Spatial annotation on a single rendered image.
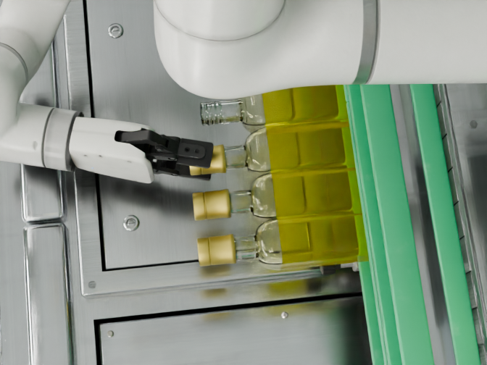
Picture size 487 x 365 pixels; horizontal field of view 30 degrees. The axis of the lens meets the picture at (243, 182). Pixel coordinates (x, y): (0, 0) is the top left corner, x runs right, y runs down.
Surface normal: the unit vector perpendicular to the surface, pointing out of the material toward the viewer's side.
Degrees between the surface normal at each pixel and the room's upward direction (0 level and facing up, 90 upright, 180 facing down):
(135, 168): 74
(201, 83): 68
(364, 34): 89
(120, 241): 90
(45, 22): 87
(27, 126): 89
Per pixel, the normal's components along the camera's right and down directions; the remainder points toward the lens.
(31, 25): -0.06, 0.55
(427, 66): 0.07, 0.82
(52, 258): 0.04, -0.25
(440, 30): 0.08, 0.28
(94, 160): -0.18, 0.92
